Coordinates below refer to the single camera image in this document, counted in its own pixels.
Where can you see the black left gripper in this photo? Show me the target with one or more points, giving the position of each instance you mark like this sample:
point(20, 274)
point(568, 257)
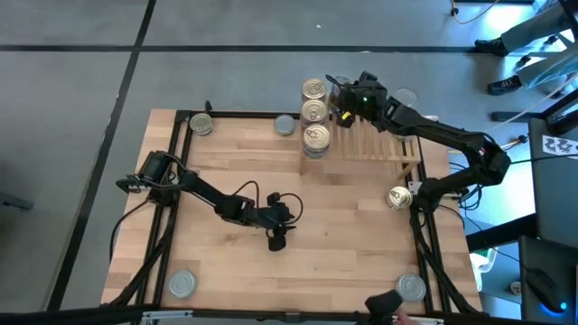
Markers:
point(271, 217)

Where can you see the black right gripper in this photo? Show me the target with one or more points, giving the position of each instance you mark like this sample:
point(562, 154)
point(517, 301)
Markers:
point(368, 99)

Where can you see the green-white label tin can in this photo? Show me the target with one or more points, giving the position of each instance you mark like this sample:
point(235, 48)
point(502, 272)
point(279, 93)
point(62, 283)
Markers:
point(412, 287)
point(182, 284)
point(201, 123)
point(285, 125)
point(407, 95)

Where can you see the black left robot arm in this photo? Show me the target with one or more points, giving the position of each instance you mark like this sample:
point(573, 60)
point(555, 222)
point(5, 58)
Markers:
point(207, 194)

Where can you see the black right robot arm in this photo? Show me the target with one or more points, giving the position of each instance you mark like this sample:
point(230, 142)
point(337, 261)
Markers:
point(451, 133)

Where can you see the wooden slatted shelf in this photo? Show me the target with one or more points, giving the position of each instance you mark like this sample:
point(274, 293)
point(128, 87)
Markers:
point(375, 144)

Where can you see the black floor tape strip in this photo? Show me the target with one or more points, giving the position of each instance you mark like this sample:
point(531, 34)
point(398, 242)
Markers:
point(128, 72)
point(226, 48)

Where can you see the black clamp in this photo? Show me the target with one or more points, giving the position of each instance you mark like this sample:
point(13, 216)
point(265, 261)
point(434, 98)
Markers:
point(208, 107)

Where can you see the person's hand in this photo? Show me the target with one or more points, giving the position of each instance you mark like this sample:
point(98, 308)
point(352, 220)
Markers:
point(406, 320)

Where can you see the person's shoe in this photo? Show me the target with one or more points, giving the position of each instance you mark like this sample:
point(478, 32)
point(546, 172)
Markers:
point(490, 46)
point(502, 86)

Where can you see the person's leg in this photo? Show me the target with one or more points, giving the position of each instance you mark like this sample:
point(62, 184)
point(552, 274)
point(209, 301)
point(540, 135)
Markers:
point(533, 29)
point(546, 72)

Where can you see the white fiducial marker sheet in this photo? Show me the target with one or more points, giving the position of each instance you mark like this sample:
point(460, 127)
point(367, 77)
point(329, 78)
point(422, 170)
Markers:
point(560, 145)

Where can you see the black stand crossbar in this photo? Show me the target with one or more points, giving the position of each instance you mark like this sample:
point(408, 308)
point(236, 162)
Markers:
point(68, 316)

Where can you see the grey desk top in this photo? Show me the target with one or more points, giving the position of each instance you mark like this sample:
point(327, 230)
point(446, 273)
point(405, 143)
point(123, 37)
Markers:
point(555, 203)

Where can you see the small white round object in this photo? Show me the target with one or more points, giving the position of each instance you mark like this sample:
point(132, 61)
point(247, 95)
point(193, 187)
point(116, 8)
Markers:
point(515, 287)

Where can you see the black computer mouse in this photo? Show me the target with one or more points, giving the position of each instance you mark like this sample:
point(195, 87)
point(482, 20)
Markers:
point(544, 289)

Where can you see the grey furniture foot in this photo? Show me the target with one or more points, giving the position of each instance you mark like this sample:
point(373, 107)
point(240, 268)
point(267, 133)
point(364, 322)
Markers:
point(15, 201)

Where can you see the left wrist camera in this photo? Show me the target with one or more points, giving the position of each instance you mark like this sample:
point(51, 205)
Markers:
point(273, 199)

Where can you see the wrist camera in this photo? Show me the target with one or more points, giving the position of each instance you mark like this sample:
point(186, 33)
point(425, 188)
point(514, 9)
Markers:
point(368, 77)
point(273, 199)

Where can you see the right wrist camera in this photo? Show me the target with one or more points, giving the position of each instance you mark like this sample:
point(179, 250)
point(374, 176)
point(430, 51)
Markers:
point(368, 77)

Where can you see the black aluminium table frame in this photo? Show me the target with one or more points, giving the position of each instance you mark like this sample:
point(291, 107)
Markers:
point(244, 114)

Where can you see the white mounting bracket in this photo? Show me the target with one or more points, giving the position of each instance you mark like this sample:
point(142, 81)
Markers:
point(413, 185)

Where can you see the black desk frame bar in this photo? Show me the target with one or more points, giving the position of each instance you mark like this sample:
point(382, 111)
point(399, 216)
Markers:
point(501, 232)
point(506, 116)

